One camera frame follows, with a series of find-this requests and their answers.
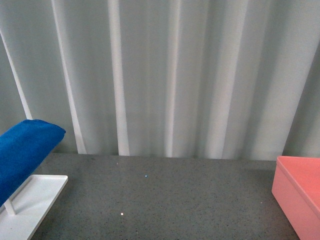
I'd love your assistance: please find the white towel rack stand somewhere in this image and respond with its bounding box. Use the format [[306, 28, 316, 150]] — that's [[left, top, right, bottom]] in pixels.
[[0, 174, 68, 240]]

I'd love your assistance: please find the pink plastic box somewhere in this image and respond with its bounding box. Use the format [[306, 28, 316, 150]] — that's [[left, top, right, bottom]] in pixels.
[[271, 156, 320, 240]]

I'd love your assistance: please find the blue microfiber cloth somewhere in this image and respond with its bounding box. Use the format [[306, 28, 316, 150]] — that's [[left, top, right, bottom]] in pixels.
[[0, 119, 66, 205]]

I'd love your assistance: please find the white pleated curtain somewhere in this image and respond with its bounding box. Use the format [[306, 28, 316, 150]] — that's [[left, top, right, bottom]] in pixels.
[[0, 0, 320, 160]]

